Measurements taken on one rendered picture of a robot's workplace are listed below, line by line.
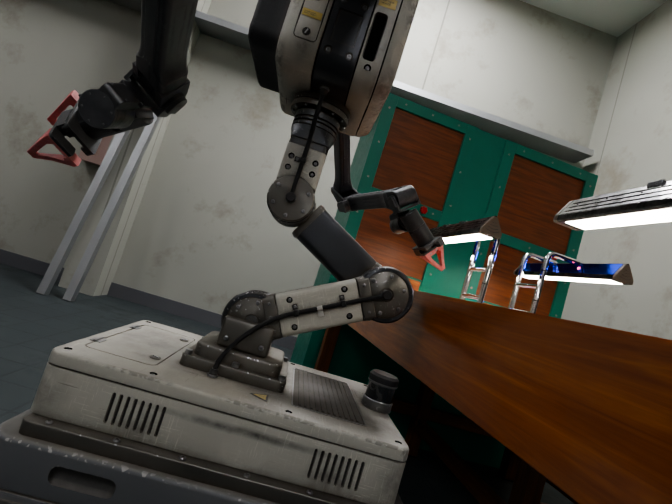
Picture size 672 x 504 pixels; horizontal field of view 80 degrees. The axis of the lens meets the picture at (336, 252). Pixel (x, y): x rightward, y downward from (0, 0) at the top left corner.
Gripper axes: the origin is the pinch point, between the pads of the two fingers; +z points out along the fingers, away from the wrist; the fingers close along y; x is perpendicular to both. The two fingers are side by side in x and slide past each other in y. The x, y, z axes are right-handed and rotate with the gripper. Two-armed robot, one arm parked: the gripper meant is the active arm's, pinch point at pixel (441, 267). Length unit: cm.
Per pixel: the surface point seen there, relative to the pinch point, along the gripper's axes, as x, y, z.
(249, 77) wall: -40, 282, -189
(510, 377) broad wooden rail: 23, -62, 2
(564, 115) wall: -297, 255, 10
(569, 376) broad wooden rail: 21, -73, 0
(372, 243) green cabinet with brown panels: -9, 92, -8
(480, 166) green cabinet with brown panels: -85, 92, -10
